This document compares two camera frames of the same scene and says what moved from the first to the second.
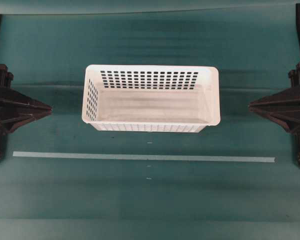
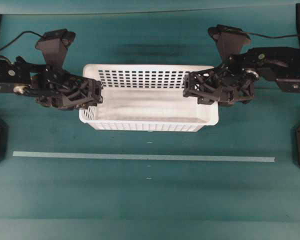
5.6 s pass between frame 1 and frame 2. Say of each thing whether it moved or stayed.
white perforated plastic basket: stayed
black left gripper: moved
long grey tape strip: stayed
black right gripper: moved
